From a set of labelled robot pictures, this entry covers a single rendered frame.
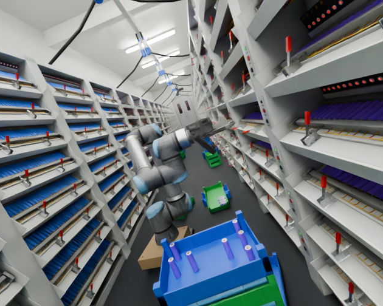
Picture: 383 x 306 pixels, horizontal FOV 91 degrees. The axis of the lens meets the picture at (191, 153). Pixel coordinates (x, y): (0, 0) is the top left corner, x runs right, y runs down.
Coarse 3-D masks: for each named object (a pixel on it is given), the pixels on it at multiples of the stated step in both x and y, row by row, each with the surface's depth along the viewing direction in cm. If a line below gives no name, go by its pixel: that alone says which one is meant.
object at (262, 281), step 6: (252, 282) 49; (258, 282) 49; (264, 282) 50; (234, 288) 49; (240, 288) 49; (246, 288) 49; (216, 294) 49; (222, 294) 49; (228, 294) 49; (234, 294) 50; (204, 300) 49; (210, 300) 49; (216, 300) 50
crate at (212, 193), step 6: (210, 186) 202; (216, 186) 203; (222, 186) 195; (204, 192) 197; (210, 192) 201; (216, 192) 198; (222, 192) 196; (210, 198) 195; (216, 198) 192; (210, 204) 189; (216, 204) 186; (228, 204) 176; (210, 210) 178; (216, 210) 179
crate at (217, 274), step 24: (240, 216) 64; (192, 240) 67; (216, 240) 67; (240, 240) 63; (168, 264) 63; (216, 264) 57; (240, 264) 54; (264, 264) 47; (168, 288) 55; (192, 288) 47; (216, 288) 48
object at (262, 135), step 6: (252, 108) 134; (246, 114) 135; (240, 120) 134; (246, 126) 119; (252, 126) 109; (264, 126) 77; (240, 132) 136; (252, 132) 99; (258, 132) 92; (264, 132) 77; (258, 138) 97; (264, 138) 85
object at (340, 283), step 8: (320, 256) 77; (328, 256) 77; (312, 264) 78; (320, 264) 78; (328, 264) 76; (320, 272) 77; (328, 272) 75; (336, 272) 73; (328, 280) 73; (336, 280) 71; (344, 280) 69; (336, 288) 70; (344, 288) 68; (352, 288) 61; (344, 296) 66; (352, 296) 62; (360, 296) 62; (344, 304) 65; (352, 304) 62; (360, 304) 62; (368, 304) 61
